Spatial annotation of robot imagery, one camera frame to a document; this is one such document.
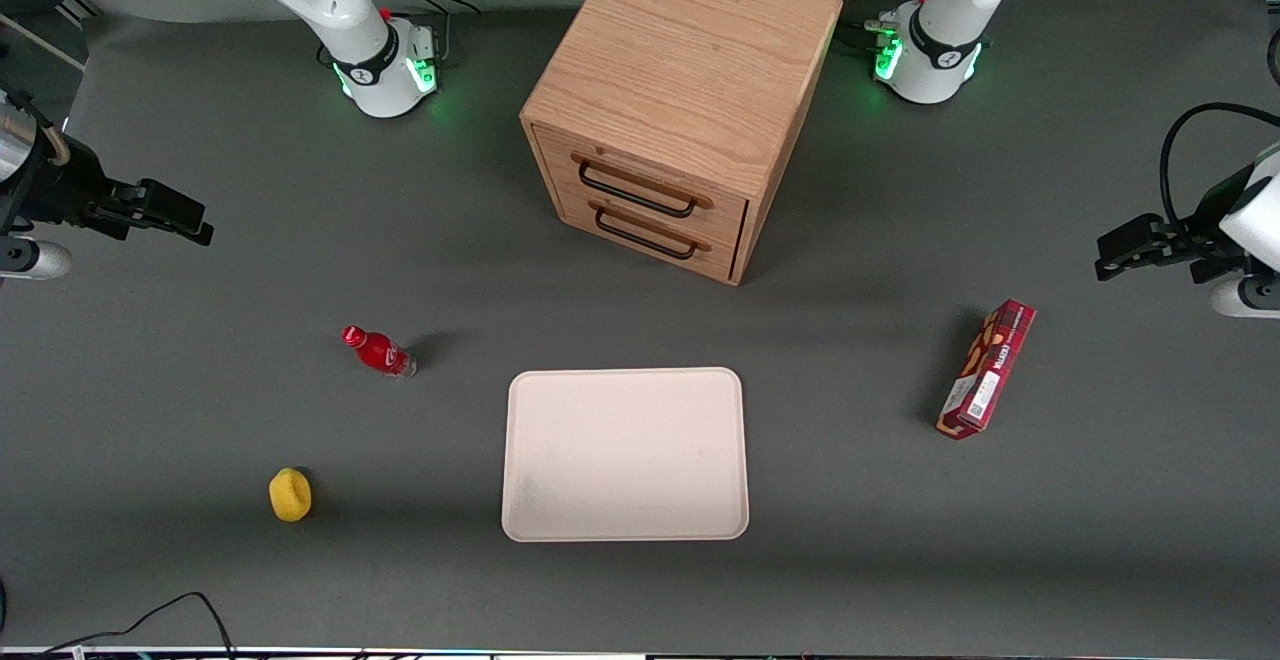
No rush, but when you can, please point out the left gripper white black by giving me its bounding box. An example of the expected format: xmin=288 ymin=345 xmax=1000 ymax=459
xmin=1097 ymin=168 xmax=1280 ymax=319

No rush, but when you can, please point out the yellow lemon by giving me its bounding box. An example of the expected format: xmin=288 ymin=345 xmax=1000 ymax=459
xmin=268 ymin=467 xmax=313 ymax=523

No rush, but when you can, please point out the black cable at table edge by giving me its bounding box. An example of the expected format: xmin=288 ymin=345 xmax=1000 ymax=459
xmin=30 ymin=591 xmax=237 ymax=660

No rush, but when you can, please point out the wooden drawer cabinet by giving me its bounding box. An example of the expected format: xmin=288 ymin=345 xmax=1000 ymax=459
xmin=520 ymin=0 xmax=844 ymax=287

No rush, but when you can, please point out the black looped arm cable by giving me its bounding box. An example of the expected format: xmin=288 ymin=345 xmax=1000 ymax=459
xmin=1159 ymin=101 xmax=1280 ymax=231

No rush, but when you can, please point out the beige rectangular tray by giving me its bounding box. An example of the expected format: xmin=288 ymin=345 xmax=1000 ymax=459
xmin=501 ymin=367 xmax=750 ymax=543

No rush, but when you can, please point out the black metal drawer handle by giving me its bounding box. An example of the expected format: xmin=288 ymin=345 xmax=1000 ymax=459
xmin=577 ymin=159 xmax=699 ymax=220
xmin=594 ymin=207 xmax=699 ymax=262

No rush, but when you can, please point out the wooden drawer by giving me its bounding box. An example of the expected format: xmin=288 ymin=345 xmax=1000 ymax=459
xmin=545 ymin=180 xmax=746 ymax=284
xmin=533 ymin=126 xmax=749 ymax=243

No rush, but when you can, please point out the red snack box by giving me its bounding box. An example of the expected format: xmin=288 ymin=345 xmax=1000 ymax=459
xmin=936 ymin=298 xmax=1037 ymax=441

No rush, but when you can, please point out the small red bottle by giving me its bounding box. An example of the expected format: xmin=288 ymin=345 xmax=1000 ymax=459
xmin=342 ymin=325 xmax=417 ymax=379

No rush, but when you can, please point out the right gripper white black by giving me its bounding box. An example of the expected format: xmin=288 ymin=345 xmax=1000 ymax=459
xmin=0 ymin=135 xmax=215 ymax=281

